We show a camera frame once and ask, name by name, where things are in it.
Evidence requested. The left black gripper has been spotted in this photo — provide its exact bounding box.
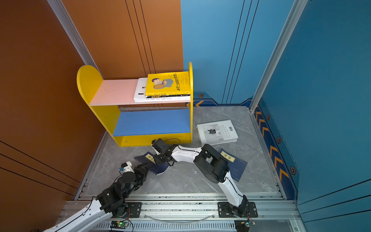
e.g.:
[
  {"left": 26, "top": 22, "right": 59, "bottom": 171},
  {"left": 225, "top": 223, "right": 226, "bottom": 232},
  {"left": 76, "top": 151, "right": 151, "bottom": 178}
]
[{"left": 125, "top": 162, "right": 151, "bottom": 200}]

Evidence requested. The dark blue book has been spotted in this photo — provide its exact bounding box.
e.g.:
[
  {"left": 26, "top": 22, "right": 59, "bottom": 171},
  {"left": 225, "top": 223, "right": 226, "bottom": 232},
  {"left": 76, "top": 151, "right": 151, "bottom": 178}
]
[
  {"left": 134, "top": 152, "right": 169, "bottom": 176},
  {"left": 220, "top": 149, "right": 247, "bottom": 182}
]

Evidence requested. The black book with orange title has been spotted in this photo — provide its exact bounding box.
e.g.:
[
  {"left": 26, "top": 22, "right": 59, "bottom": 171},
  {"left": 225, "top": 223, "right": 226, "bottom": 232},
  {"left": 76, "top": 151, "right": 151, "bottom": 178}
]
[{"left": 146, "top": 94, "right": 191, "bottom": 99}]

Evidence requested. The white book with brown bars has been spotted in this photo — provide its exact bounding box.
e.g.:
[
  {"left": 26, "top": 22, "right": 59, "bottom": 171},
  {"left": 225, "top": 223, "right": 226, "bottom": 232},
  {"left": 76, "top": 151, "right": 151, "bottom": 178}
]
[{"left": 133, "top": 78, "right": 190, "bottom": 103}]

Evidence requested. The yellow cartoon cover book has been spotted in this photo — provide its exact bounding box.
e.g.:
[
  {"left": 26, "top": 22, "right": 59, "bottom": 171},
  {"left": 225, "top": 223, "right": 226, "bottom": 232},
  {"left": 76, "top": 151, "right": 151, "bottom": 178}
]
[{"left": 146, "top": 72, "right": 191, "bottom": 97}]

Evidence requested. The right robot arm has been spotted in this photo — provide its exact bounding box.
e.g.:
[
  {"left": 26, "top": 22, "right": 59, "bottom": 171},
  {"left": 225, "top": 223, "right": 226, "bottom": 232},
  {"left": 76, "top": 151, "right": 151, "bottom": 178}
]
[{"left": 152, "top": 139, "right": 259, "bottom": 218}]

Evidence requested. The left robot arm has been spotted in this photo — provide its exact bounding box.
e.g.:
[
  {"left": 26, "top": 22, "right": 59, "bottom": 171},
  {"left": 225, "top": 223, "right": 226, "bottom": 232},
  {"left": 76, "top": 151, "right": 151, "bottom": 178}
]
[{"left": 46, "top": 162, "right": 150, "bottom": 232}]

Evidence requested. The yellow pink blue bookshelf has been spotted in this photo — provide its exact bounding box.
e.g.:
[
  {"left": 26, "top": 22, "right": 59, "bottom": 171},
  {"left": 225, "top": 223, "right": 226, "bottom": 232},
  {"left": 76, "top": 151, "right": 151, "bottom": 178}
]
[{"left": 76, "top": 65, "right": 194, "bottom": 147}]

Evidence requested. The left green circuit board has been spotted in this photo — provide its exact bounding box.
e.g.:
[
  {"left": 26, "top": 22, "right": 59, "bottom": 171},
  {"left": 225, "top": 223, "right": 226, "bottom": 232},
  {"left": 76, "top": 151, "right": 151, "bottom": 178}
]
[{"left": 110, "top": 220, "right": 128, "bottom": 231}]

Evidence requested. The grey white photo book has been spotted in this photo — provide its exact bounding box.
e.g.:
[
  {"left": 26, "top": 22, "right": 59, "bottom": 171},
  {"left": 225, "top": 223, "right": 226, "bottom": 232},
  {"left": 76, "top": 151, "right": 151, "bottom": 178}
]
[{"left": 197, "top": 120, "right": 239, "bottom": 146}]

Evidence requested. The right circuit board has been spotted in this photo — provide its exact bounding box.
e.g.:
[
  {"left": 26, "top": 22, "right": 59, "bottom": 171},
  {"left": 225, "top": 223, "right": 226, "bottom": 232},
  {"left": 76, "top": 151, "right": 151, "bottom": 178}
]
[{"left": 234, "top": 220, "right": 256, "bottom": 232}]

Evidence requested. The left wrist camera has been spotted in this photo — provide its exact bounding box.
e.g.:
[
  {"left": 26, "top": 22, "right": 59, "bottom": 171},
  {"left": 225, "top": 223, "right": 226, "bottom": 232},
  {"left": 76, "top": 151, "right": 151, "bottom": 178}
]
[{"left": 119, "top": 161, "right": 134, "bottom": 175}]

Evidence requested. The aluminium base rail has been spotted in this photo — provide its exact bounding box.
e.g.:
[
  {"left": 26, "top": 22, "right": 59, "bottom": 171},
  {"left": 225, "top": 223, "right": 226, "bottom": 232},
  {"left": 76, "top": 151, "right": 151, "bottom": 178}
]
[{"left": 53, "top": 192, "right": 306, "bottom": 232}]

